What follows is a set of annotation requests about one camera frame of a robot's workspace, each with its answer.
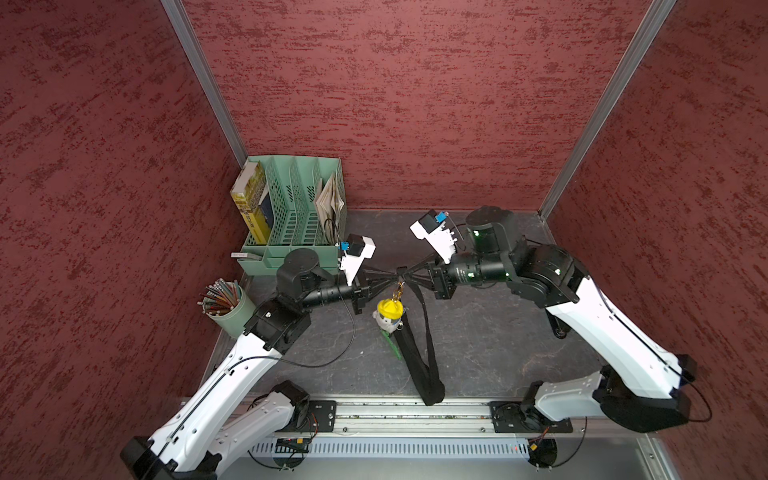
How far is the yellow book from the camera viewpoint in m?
0.93

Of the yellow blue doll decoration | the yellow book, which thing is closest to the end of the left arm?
the yellow blue doll decoration

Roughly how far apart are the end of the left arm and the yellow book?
58 centimetres

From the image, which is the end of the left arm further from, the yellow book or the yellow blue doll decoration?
the yellow book

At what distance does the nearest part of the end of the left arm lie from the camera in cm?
53
